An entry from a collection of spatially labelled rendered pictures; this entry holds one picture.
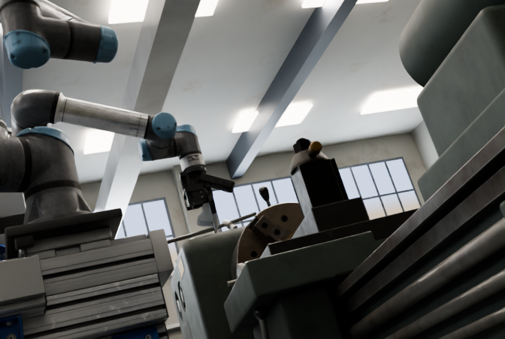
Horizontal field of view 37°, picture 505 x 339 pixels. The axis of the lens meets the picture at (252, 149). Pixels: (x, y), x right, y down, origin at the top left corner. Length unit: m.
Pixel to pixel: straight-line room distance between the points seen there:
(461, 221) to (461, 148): 0.11
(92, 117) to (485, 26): 1.56
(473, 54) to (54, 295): 0.93
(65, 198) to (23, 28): 0.36
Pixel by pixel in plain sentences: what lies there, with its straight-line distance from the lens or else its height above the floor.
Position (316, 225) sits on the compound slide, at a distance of 1.35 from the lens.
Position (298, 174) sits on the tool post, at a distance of 1.44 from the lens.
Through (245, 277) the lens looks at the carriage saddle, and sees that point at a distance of 1.20.
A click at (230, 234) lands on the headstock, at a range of 2.17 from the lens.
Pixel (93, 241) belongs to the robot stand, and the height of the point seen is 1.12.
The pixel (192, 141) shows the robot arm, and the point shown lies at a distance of 2.39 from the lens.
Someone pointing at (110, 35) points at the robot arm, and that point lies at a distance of 1.51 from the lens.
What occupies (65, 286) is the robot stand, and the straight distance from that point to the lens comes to 1.50.
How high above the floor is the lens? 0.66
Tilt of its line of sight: 21 degrees up
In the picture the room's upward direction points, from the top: 17 degrees counter-clockwise
